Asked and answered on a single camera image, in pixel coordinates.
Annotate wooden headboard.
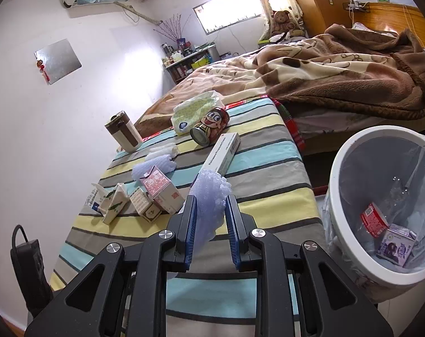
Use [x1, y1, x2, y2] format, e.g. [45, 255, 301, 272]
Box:
[353, 2, 425, 52]

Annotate yellow-green tissue pack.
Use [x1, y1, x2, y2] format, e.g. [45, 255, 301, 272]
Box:
[171, 90, 224, 136]

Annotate brown patterned blanket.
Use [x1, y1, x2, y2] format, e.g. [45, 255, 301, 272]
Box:
[133, 24, 425, 138]

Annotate white round trash bin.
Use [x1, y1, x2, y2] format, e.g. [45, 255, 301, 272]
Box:
[326, 125, 425, 285]

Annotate white foam wrap roll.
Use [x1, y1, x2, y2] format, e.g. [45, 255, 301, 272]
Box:
[147, 142, 180, 159]

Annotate wooden wardrobe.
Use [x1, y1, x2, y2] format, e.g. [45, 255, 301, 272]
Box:
[281, 0, 353, 38]

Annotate metal wall plate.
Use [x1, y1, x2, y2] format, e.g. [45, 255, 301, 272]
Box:
[34, 38, 83, 85]

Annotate black power strip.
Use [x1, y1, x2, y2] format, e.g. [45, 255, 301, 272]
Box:
[11, 225, 54, 318]

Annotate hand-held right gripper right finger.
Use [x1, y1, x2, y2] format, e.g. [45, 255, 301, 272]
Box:
[225, 195, 396, 337]

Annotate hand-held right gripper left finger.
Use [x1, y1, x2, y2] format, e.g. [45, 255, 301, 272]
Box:
[25, 195, 199, 337]

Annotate small white red-print box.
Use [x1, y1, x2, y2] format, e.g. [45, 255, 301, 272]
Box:
[129, 188, 162, 223]

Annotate wrapped air conditioner pipe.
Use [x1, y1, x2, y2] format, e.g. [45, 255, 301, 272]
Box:
[114, 2, 164, 27]

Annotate white tissue packet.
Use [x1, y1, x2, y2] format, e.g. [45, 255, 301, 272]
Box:
[99, 183, 131, 224]

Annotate white bed sheet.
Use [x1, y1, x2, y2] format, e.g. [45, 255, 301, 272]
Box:
[291, 107, 425, 142]

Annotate striped tablecloth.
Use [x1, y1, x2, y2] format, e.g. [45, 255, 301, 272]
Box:
[49, 96, 339, 337]

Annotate pink and white milk carton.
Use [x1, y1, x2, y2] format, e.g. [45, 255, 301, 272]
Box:
[140, 165, 186, 215]

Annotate brown teddy bear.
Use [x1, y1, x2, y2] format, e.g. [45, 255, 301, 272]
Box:
[270, 10, 304, 38]

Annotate red plaid sheet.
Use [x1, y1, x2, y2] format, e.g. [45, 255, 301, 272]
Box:
[270, 96, 306, 156]

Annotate brown and beige box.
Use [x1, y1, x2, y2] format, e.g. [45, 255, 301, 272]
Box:
[105, 111, 143, 154]

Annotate window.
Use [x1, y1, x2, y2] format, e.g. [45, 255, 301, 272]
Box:
[192, 0, 264, 35]

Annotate purple drink carton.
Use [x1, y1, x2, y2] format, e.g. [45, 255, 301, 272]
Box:
[376, 223, 419, 266]

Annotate bare decorative branches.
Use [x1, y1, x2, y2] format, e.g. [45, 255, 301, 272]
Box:
[153, 13, 192, 41]

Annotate red hanging ornament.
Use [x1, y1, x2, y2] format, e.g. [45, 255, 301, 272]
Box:
[36, 60, 51, 84]

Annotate red cartoon drink can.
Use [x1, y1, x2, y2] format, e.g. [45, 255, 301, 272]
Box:
[189, 107, 230, 147]

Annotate long white cardboard box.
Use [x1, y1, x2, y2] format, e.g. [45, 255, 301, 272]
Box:
[201, 132, 241, 178]

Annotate blue and white drink carton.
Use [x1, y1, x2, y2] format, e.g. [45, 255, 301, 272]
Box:
[84, 183, 109, 215]

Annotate cluttered storage shelf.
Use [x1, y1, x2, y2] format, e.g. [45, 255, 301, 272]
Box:
[161, 42, 220, 85]

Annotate red drink carton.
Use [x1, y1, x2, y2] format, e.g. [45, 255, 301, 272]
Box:
[360, 202, 390, 239]

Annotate bumpy pale purple foam net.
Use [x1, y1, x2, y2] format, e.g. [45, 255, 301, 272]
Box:
[167, 169, 233, 281]

